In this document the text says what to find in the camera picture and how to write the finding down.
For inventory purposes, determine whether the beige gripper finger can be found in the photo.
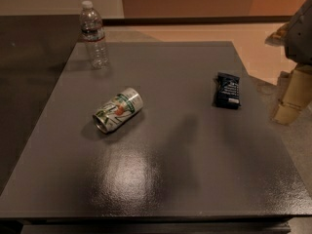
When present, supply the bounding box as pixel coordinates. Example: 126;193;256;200
272;64;312;125
265;23;289;46

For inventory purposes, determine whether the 7up soda can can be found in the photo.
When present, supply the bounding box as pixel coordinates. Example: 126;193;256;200
93;88;143;134

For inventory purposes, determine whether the dark blue snack packet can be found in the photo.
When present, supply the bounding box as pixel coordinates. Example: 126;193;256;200
214;72;241;109

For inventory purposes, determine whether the clear plastic water bottle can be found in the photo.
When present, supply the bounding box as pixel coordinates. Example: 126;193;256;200
79;1;108;69

